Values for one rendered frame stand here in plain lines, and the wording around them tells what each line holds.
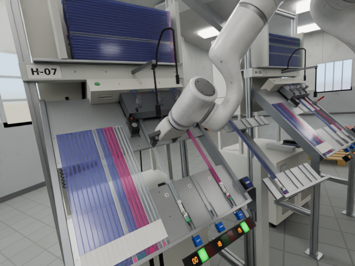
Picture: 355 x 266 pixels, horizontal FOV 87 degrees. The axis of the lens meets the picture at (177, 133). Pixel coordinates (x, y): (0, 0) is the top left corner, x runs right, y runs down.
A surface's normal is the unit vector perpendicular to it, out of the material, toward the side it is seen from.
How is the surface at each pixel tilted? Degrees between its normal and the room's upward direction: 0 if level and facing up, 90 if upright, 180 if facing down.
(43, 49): 90
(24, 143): 90
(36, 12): 90
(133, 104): 46
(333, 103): 90
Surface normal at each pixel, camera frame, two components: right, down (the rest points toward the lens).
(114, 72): 0.54, 0.09
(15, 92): 0.86, 0.00
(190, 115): -0.22, 0.79
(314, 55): -0.50, 0.19
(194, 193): 0.33, -0.61
